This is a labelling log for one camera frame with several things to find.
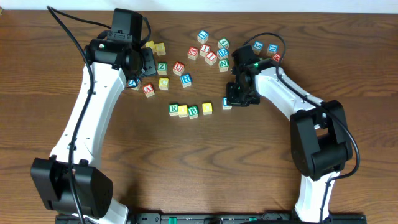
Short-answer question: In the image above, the yellow S letter block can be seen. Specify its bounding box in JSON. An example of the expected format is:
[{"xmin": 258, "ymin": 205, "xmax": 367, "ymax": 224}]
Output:
[{"xmin": 155, "ymin": 43, "xmax": 166, "ymax": 56}]

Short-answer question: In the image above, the red U letter block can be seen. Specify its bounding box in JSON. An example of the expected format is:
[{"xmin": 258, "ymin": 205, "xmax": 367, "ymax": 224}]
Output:
[{"xmin": 172, "ymin": 62, "xmax": 185, "ymax": 76}]

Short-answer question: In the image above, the blue H letter block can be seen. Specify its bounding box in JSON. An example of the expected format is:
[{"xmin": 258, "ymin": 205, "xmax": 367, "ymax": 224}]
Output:
[{"xmin": 180, "ymin": 73, "xmax": 192, "ymax": 88}]

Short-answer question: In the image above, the blue D block right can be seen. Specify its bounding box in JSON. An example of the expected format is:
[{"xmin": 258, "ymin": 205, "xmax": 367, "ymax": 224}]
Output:
[{"xmin": 266, "ymin": 44, "xmax": 279, "ymax": 57}]

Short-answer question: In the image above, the green N letter block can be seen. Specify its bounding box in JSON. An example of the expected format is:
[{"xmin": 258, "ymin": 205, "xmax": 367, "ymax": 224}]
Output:
[{"xmin": 218, "ymin": 59, "xmax": 229, "ymax": 72}]

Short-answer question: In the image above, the red i block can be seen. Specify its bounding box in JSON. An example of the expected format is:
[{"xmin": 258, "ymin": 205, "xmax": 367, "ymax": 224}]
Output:
[
  {"xmin": 200, "ymin": 44, "xmax": 211, "ymax": 57},
  {"xmin": 205, "ymin": 51, "xmax": 217, "ymax": 65}
]

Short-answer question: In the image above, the blue L block top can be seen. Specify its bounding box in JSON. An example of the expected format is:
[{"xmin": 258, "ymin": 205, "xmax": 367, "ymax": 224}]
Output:
[{"xmin": 197, "ymin": 30, "xmax": 209, "ymax": 44}]

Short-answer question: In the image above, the blue T letter block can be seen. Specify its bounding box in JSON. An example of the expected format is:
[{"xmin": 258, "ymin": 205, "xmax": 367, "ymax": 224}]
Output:
[{"xmin": 223, "ymin": 97, "xmax": 232, "ymax": 110}]

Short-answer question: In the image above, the blue P letter block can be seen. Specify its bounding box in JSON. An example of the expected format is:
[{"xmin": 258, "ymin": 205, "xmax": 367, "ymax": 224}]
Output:
[{"xmin": 127, "ymin": 78, "xmax": 141, "ymax": 91}]

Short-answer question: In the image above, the green B letter block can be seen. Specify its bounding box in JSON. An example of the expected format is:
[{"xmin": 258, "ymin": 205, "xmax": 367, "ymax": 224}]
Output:
[{"xmin": 188, "ymin": 105, "xmax": 199, "ymax": 119}]

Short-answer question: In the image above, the blue d block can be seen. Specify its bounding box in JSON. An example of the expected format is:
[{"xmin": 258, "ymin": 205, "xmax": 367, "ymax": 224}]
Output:
[
  {"xmin": 217, "ymin": 47, "xmax": 229, "ymax": 60},
  {"xmin": 266, "ymin": 44, "xmax": 279, "ymax": 57}
]

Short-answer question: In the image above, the red I block lower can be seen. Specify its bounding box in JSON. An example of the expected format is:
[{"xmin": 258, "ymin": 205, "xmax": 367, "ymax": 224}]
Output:
[{"xmin": 205, "ymin": 51, "xmax": 217, "ymax": 65}]

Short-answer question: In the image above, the yellow block top left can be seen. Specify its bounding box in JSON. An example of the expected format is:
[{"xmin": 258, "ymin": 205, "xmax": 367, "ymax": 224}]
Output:
[{"xmin": 145, "ymin": 40, "xmax": 156, "ymax": 53}]

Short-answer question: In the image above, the red M letter block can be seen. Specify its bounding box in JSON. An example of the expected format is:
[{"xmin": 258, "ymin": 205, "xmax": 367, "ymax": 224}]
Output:
[{"xmin": 271, "ymin": 53, "xmax": 282, "ymax": 62}]

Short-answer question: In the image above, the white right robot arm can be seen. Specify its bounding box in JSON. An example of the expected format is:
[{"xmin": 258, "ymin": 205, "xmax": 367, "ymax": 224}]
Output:
[{"xmin": 226, "ymin": 45, "xmax": 353, "ymax": 223}]

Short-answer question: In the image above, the green 4 number block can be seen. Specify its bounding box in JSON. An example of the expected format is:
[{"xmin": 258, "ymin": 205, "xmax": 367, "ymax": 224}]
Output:
[{"xmin": 218, "ymin": 37, "xmax": 230, "ymax": 49}]

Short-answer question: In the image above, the red I block upper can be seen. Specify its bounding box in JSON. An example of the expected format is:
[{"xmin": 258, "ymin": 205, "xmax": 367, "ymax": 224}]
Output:
[{"xmin": 200, "ymin": 44, "xmax": 211, "ymax": 57}]

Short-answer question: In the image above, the red E letter block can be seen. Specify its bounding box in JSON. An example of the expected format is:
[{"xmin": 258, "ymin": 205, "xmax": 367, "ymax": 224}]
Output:
[{"xmin": 187, "ymin": 47, "xmax": 199, "ymax": 60}]

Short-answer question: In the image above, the blue D block centre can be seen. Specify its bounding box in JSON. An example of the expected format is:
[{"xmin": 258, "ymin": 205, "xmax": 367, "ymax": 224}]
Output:
[{"xmin": 217, "ymin": 47, "xmax": 229, "ymax": 60}]

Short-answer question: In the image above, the green R letter block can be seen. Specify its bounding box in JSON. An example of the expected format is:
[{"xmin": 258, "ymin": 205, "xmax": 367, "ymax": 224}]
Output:
[{"xmin": 169, "ymin": 104, "xmax": 178, "ymax": 116}]

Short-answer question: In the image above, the yellow O letter block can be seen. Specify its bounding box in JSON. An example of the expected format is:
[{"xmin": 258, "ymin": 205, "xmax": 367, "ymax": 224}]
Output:
[{"xmin": 202, "ymin": 103, "xmax": 213, "ymax": 115}]

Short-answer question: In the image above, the blue S letter block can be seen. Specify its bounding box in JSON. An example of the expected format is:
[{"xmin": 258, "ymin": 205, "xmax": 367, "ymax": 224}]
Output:
[{"xmin": 252, "ymin": 41, "xmax": 264, "ymax": 55}]

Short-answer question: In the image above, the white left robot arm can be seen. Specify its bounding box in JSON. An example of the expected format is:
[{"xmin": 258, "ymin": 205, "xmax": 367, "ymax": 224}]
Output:
[{"xmin": 30, "ymin": 9, "xmax": 156, "ymax": 223}]

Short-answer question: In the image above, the red A letter block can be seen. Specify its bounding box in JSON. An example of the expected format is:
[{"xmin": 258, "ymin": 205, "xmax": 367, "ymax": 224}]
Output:
[{"xmin": 142, "ymin": 84, "xmax": 155, "ymax": 98}]

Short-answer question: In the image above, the green Z letter block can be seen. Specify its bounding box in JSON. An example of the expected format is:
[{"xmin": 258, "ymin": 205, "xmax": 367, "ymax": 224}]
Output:
[{"xmin": 157, "ymin": 62, "xmax": 167, "ymax": 75}]

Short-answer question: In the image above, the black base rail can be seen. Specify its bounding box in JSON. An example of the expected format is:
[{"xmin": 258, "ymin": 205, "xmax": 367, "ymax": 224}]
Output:
[{"xmin": 55, "ymin": 212, "xmax": 367, "ymax": 224}]

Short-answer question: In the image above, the yellow C letter block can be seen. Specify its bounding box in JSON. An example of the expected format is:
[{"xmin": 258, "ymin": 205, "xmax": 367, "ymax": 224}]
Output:
[{"xmin": 159, "ymin": 77, "xmax": 169, "ymax": 90}]

